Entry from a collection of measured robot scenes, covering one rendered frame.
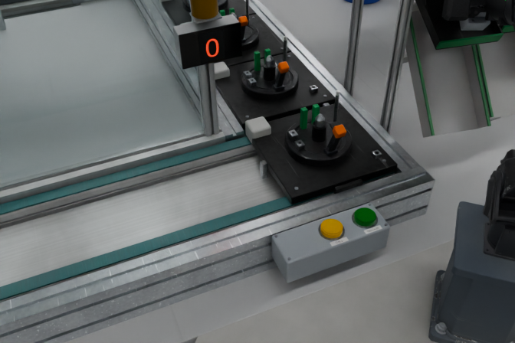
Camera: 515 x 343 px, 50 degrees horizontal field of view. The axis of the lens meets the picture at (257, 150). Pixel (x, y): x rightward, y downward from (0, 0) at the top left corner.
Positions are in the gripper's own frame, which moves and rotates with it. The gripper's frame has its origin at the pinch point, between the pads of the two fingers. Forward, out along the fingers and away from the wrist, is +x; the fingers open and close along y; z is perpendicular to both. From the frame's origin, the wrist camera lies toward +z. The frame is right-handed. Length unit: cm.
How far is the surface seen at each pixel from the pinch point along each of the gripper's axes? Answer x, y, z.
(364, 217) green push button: -10.4, 21.1, -37.8
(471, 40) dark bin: 2.9, -0.7, -8.3
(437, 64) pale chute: 14.7, -0.4, -16.2
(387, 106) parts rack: 17.8, 8.5, -26.6
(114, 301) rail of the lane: -17, 66, -48
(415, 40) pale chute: 12.9, 6.0, -10.5
